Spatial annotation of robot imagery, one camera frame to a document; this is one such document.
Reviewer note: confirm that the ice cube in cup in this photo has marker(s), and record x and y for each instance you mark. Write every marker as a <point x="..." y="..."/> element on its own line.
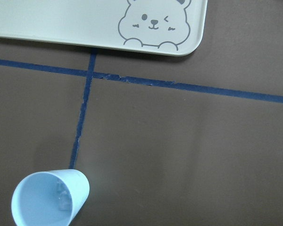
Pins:
<point x="63" y="196"/>

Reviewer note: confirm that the cream bear serving tray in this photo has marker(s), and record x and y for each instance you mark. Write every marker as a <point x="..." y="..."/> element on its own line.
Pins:
<point x="164" y="27"/>

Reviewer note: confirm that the light blue plastic cup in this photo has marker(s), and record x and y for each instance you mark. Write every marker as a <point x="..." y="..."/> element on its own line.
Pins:
<point x="34" y="201"/>

